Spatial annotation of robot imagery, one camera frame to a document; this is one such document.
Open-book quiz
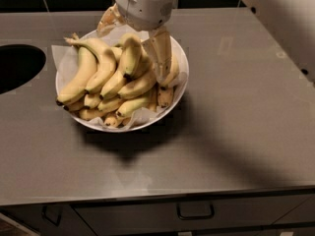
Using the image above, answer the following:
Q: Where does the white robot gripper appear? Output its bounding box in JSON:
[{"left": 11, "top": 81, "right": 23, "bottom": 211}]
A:
[{"left": 96, "top": 0, "right": 174, "bottom": 83}]

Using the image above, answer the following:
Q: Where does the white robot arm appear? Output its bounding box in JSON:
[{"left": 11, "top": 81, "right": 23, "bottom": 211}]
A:
[{"left": 96, "top": 0, "right": 315, "bottom": 84}]

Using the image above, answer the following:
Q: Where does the banana behind top centre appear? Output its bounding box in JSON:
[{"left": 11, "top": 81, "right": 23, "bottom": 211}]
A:
[{"left": 131, "top": 49, "right": 152, "bottom": 79}]

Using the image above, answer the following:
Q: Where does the curved banana with stem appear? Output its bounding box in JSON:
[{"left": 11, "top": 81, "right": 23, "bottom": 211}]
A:
[{"left": 65, "top": 37, "right": 116, "bottom": 93}]

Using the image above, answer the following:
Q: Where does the centre short banana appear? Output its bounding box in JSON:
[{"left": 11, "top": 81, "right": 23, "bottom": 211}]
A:
[{"left": 98, "top": 46, "right": 128, "bottom": 100}]

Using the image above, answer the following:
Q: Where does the white bowl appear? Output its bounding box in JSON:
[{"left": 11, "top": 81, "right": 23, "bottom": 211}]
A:
[{"left": 55, "top": 23, "right": 190, "bottom": 134}]

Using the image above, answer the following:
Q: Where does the right curved banana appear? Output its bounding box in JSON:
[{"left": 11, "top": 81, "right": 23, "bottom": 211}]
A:
[{"left": 159, "top": 55, "right": 179, "bottom": 89}]

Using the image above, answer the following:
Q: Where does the middle lower banana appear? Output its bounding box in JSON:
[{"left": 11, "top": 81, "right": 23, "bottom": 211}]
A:
[{"left": 118, "top": 69, "right": 157, "bottom": 99}]

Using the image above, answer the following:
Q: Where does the long left outer banana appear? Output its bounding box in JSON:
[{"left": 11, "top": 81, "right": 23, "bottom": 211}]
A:
[{"left": 56, "top": 45, "right": 97, "bottom": 105}]

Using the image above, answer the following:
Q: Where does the small spotted right banana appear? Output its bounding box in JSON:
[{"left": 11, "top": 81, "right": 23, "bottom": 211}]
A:
[{"left": 157, "top": 87, "right": 174, "bottom": 108}]

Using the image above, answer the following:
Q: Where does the lower front banana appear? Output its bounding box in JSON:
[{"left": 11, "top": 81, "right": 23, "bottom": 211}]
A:
[{"left": 116, "top": 89, "right": 152, "bottom": 119}]

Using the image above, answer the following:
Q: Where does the middle low banana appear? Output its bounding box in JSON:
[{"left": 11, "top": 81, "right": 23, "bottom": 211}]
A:
[{"left": 97, "top": 96, "right": 124, "bottom": 112}]

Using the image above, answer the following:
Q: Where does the small banana lower left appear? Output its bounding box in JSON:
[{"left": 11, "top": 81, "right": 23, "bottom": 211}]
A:
[{"left": 84, "top": 93, "right": 101, "bottom": 109}]

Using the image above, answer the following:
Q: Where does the bottom banana tip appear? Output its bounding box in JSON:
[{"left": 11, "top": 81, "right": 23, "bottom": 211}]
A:
[{"left": 104, "top": 112, "right": 122, "bottom": 128}]

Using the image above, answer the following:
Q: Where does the leftmost small banana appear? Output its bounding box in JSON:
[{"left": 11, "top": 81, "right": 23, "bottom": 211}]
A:
[{"left": 63, "top": 98, "right": 84, "bottom": 112}]

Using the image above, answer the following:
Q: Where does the bottom left banana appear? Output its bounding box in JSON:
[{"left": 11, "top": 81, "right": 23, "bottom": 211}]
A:
[{"left": 79, "top": 108, "right": 106, "bottom": 121}]

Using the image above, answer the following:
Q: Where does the white paper liner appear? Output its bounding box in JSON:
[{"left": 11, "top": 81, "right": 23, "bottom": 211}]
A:
[{"left": 51, "top": 23, "right": 189, "bottom": 131}]

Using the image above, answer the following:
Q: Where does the grey drawer front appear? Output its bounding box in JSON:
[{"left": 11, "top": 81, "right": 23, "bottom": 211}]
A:
[{"left": 74, "top": 195, "right": 308, "bottom": 236}]

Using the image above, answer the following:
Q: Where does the black drawer handle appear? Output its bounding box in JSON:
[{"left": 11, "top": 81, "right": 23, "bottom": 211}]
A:
[{"left": 176, "top": 202, "right": 215, "bottom": 220}]

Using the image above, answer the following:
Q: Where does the black left cabinet handle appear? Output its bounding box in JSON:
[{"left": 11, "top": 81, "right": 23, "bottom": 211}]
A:
[{"left": 41, "top": 205, "right": 62, "bottom": 227}]

